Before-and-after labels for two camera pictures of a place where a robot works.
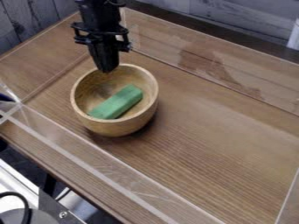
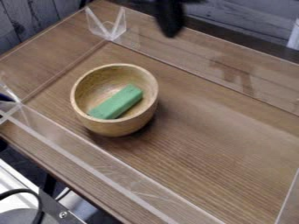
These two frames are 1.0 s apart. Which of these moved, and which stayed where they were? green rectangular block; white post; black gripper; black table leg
Moved: black gripper
Stayed: black table leg; white post; green rectangular block
